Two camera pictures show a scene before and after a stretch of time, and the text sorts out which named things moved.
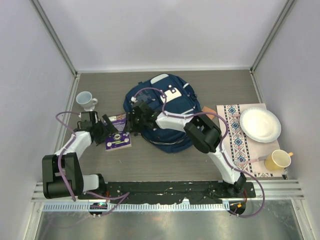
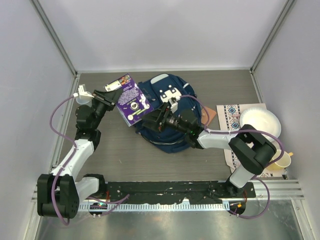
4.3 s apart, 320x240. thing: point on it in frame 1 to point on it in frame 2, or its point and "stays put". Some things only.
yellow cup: [278, 160] stays put
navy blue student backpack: [164, 93] stays put
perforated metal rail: [171, 206] stays put
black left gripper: [101, 140] to [111, 96]
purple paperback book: [118, 140] to [131, 104]
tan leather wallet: [207, 109] stays put
